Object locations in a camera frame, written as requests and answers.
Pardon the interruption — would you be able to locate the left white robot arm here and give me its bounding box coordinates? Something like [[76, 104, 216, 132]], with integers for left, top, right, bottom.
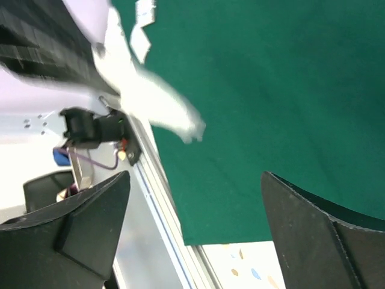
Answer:
[[1, 1, 127, 148]]

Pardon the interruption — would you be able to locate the white labelled packet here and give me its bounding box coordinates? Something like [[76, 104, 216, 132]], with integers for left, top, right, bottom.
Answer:
[[129, 25, 151, 64]]

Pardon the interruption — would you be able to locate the aluminium rail frame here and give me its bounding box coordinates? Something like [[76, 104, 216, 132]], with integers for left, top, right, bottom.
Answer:
[[72, 117, 223, 289]]

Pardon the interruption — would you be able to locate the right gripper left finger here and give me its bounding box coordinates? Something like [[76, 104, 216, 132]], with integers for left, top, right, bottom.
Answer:
[[1, 171, 130, 288]]

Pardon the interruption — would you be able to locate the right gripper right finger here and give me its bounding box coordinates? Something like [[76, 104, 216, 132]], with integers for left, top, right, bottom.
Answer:
[[261, 172, 384, 289]]

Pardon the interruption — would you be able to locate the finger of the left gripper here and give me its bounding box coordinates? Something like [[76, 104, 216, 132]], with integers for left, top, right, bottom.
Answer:
[[1, 1, 119, 96]]

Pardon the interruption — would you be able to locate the green surgical drape cloth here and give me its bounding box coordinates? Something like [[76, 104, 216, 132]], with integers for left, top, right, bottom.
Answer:
[[145, 0, 384, 245]]

